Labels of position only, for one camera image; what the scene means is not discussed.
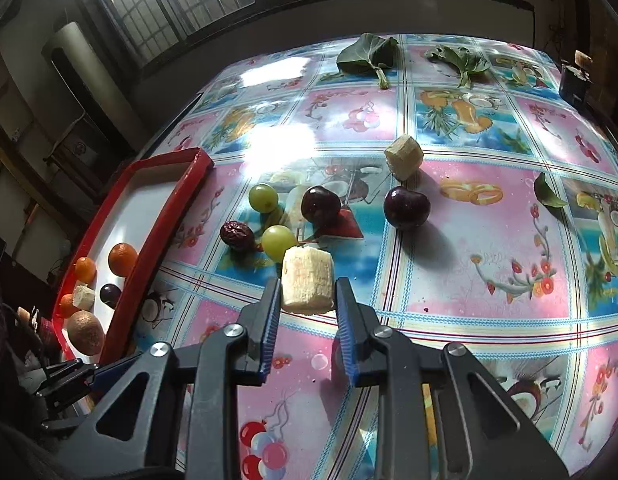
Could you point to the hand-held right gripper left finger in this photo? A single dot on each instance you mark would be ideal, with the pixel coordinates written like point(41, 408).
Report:
point(270, 330)

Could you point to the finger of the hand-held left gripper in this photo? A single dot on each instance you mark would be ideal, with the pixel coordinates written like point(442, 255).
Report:
point(114, 371)
point(64, 380)

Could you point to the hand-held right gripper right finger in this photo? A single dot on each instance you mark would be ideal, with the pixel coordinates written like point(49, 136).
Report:
point(346, 330)

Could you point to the brown kiwi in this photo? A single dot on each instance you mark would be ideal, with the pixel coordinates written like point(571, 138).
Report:
point(85, 332)

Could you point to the long peeled banana piece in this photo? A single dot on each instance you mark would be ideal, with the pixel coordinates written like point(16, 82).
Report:
point(307, 280)

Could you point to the small tangerine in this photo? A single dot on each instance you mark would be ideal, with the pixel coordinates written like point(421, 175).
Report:
point(85, 269)
point(67, 306)

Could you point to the dark purple plum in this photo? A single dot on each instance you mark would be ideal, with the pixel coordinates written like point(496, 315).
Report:
point(406, 207)
point(320, 205)
point(110, 295)

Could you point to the short peeled banana piece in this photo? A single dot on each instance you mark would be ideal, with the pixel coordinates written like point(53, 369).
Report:
point(403, 157)
point(84, 297)

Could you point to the green grape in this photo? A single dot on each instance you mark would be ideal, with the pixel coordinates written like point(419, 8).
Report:
point(263, 197)
point(276, 241)

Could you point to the dried red date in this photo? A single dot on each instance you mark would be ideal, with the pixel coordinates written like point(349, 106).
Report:
point(237, 235)

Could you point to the large orange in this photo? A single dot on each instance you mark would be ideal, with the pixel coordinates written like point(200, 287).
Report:
point(122, 259)

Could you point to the red rimmed white tray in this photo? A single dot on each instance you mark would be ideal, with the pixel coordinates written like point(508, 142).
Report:
point(144, 200)

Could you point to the red yarn ball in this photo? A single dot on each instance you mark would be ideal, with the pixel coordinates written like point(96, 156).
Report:
point(48, 332)

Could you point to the tan spool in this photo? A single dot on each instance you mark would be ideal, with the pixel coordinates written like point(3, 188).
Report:
point(23, 313)

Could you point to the small green leaf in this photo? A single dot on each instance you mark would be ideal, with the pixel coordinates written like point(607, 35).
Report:
point(546, 191)

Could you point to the large green leaf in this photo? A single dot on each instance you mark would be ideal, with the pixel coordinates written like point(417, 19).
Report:
point(366, 52)

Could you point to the leafy green sprig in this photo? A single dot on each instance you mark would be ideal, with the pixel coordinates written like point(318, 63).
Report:
point(459, 62)

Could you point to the white cylindrical tank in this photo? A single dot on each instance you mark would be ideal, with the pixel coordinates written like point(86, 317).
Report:
point(76, 47)

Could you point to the black box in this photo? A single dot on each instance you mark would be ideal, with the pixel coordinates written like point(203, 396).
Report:
point(571, 85)

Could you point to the tan tape roll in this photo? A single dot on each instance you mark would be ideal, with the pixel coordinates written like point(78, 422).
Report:
point(582, 58)

